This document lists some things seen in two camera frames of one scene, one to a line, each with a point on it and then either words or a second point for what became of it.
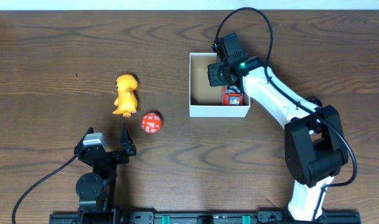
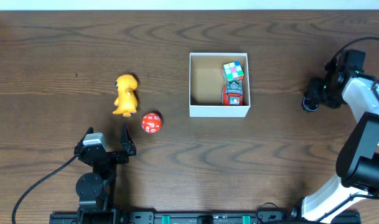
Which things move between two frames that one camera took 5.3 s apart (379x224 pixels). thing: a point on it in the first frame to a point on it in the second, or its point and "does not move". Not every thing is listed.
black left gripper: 108,156 does not move
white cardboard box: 206,100 does not move
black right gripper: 214,74 to 329,90
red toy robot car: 231,98 does not move
